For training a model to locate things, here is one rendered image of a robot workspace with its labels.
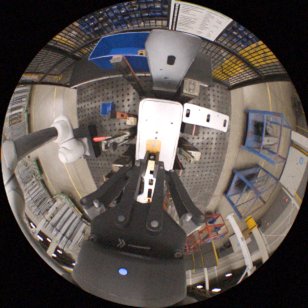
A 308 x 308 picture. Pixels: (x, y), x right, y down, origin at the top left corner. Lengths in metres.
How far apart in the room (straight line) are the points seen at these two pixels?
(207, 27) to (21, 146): 0.91
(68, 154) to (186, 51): 0.84
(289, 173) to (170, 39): 7.99
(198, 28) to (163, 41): 0.32
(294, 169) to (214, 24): 7.74
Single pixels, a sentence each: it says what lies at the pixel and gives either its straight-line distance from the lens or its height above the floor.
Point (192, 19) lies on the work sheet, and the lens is 0.51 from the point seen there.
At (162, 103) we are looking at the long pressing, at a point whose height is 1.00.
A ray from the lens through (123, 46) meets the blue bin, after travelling 0.65.
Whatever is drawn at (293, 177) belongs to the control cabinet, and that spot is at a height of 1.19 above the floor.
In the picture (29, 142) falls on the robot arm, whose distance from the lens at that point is 0.62.
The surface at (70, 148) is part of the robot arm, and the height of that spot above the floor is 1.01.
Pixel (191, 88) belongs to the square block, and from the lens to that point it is 0.46.
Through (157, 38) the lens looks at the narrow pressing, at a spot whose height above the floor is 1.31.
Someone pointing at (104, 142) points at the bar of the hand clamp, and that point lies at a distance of 0.31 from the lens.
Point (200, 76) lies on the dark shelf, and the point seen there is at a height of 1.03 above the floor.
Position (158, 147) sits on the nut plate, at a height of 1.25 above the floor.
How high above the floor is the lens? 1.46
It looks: 69 degrees down
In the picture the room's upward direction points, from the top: 173 degrees counter-clockwise
